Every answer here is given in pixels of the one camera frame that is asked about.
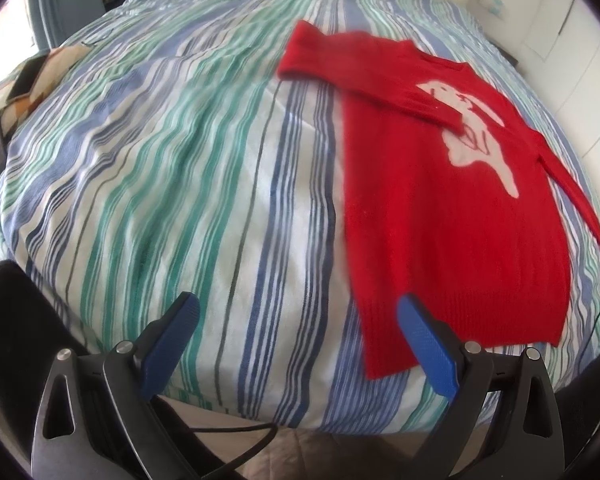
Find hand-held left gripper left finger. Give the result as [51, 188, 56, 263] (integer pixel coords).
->
[30, 291, 216, 480]

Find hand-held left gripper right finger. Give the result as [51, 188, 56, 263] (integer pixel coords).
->
[397, 294, 566, 480]

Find red knitted sweater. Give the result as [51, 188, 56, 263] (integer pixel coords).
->
[277, 21, 600, 380]

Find striped bed cover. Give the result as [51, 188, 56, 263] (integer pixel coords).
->
[0, 0, 600, 433]

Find patterned items on bedside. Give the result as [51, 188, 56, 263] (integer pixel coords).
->
[0, 44, 90, 137]

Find white wardrobe doors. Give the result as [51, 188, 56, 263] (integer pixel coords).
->
[480, 0, 600, 211]

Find thick black cable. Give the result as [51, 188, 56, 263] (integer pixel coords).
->
[180, 422, 277, 480]

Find thin black cable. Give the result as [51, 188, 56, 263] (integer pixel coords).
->
[579, 290, 600, 363]

